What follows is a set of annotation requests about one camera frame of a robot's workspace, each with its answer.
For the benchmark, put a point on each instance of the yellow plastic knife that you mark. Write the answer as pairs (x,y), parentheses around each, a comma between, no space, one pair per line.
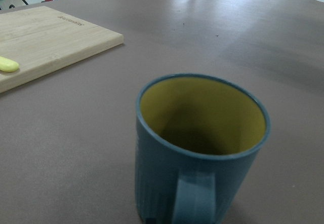
(8,65)

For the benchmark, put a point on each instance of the blue mug yellow inside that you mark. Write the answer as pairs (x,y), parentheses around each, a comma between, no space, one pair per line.
(197,137)

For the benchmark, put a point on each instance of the bamboo cutting board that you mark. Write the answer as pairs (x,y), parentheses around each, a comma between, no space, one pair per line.
(43,40)

